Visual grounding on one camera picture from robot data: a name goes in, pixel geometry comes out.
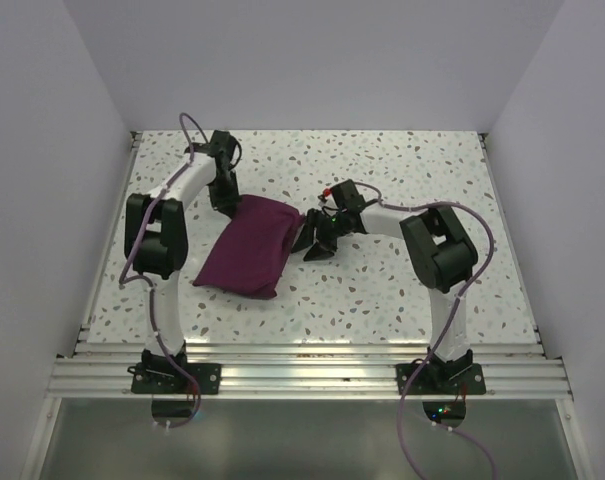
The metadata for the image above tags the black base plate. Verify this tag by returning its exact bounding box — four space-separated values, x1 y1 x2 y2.
395 356 487 396
127 350 222 395

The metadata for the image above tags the aluminium frame rail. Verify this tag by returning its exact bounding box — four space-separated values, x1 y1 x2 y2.
46 343 572 400

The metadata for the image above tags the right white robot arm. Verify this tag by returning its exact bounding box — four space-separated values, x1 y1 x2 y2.
292 180 479 395

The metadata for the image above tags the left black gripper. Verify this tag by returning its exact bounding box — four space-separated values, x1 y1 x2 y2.
207 170 242 219

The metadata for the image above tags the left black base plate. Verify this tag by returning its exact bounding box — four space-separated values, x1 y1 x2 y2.
127 350 222 395

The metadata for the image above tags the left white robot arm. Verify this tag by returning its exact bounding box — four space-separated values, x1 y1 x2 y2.
120 130 242 394

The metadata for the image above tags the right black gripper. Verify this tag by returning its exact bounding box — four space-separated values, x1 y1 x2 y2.
292 208 349 261

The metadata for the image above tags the purple cloth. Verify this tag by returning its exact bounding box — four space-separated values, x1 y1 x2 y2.
192 195 304 300

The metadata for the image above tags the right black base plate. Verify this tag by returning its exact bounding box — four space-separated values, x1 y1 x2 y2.
395 356 487 396

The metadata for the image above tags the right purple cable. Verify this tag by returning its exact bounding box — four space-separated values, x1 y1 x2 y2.
351 182 498 480

